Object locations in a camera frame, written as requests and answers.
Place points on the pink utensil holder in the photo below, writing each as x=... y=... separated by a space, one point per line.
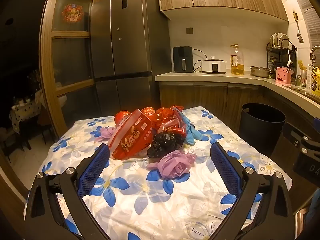
x=283 y=77

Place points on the dark wall socket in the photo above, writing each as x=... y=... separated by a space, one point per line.
x=189 y=30

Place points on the white kitchen countertop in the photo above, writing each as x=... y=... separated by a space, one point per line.
x=200 y=77

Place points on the black trash bin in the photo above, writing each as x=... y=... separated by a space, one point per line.
x=260 y=135

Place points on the black chopsticks bundle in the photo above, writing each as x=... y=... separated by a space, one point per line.
x=290 y=67

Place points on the hanging metal spatula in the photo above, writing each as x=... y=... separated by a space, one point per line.
x=300 y=37

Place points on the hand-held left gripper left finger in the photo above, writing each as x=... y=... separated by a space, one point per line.
x=95 y=170

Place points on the red round door decoration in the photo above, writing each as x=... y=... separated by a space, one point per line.
x=72 y=13

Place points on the black air fryer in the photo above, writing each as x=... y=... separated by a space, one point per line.
x=182 y=57

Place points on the polka dot tablecloth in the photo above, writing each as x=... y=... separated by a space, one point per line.
x=25 y=112

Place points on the steel pot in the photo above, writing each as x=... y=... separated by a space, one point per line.
x=260 y=72

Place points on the white spoon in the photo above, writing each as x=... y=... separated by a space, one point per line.
x=290 y=57

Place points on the wooden base cabinet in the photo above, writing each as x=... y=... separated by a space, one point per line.
x=200 y=97

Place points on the red snack bag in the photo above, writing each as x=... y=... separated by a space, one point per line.
x=132 y=140

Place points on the purple plastic bag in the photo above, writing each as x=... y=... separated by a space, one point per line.
x=172 y=166
x=107 y=132

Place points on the white rice cooker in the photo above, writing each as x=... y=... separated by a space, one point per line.
x=212 y=66

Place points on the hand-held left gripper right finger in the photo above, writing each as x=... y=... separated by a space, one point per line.
x=225 y=170

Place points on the white plastic bottle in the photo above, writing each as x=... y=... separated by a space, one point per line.
x=309 y=78

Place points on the blue floral tablecloth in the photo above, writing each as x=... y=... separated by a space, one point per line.
x=175 y=205

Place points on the person's blue clothing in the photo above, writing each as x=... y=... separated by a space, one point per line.
x=314 y=207

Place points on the black plastic bag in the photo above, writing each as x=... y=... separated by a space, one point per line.
x=165 y=143

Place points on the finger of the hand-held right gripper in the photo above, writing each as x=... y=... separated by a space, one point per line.
x=296 y=136

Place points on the red paper cup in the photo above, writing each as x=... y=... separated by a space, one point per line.
x=121 y=117
x=148 y=111

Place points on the gold wall hook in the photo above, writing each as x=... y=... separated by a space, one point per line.
x=295 y=15

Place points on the wooden glass sliding door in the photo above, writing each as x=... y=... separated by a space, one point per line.
x=46 y=80

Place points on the white bowl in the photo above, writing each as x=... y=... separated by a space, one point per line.
x=285 y=41

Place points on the window blind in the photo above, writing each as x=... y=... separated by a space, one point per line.
x=312 y=12

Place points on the grey refrigerator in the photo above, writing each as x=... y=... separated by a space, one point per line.
x=120 y=55

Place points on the cooking oil bottle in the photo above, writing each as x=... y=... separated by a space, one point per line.
x=237 y=65

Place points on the red plastic bag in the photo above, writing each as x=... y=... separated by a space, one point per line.
x=162 y=120

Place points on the white plate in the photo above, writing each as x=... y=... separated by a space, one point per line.
x=279 y=39
x=274 y=40

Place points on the white can red star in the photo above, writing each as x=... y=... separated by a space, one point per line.
x=303 y=80

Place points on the dark chair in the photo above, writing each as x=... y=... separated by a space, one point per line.
x=47 y=127

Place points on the yellow detergent bottle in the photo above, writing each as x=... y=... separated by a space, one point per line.
x=317 y=80

